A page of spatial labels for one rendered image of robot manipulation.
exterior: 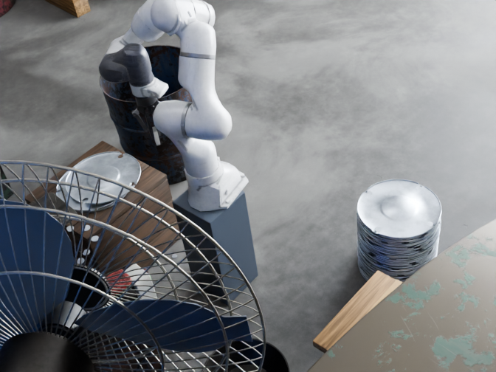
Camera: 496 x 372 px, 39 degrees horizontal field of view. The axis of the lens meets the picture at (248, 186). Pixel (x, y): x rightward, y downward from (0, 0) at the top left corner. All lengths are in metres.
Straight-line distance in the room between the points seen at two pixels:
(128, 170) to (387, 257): 1.02
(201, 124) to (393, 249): 0.83
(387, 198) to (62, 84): 2.10
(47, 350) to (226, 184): 1.48
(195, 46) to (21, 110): 1.93
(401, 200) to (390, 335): 2.12
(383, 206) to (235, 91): 1.38
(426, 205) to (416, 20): 1.78
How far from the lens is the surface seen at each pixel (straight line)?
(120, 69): 2.45
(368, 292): 2.24
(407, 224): 2.48
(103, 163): 2.79
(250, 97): 3.59
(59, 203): 2.04
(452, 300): 0.46
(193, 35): 2.14
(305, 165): 3.15
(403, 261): 2.52
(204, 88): 2.13
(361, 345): 0.43
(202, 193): 2.32
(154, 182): 2.66
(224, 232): 2.41
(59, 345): 0.96
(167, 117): 2.17
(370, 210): 2.52
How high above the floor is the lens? 2.10
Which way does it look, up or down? 43 degrees down
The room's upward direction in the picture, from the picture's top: 9 degrees counter-clockwise
